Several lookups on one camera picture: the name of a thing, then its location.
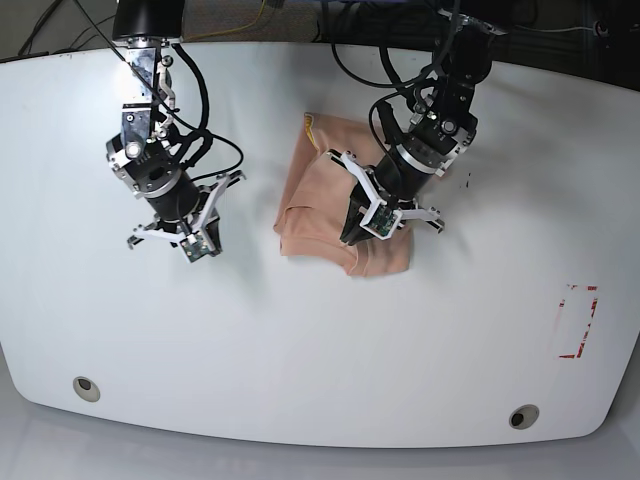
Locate peach t-shirt with emoji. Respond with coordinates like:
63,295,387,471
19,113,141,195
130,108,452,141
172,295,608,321
274,113,413,277

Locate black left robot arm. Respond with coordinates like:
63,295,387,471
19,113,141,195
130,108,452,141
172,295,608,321
330,1,513,246

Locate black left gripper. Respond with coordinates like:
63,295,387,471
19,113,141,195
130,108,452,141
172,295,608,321
340,152,433,246

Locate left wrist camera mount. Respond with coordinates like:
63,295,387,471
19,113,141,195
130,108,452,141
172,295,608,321
327,149,445,241

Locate table grommet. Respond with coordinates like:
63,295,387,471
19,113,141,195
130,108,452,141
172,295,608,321
73,377,101,403
509,404,540,430

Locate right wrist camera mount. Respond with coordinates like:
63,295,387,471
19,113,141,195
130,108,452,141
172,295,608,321
127,170,245,263

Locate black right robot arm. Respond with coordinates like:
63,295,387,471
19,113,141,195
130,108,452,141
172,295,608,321
106,1,244,263

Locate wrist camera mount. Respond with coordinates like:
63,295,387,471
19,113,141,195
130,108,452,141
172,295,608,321
327,149,445,241
127,170,245,263

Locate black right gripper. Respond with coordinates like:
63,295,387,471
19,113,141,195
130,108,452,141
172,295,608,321
146,177,222,257

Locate right table grommet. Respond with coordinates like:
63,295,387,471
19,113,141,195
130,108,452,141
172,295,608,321
509,404,540,430

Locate yellow cable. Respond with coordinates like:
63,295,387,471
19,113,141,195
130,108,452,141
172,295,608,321
183,0,266,44

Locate red tape rectangle marking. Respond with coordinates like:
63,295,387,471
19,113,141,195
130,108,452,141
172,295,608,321
552,284,599,360

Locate left table grommet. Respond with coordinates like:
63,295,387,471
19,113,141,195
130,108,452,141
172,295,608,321
73,377,101,403

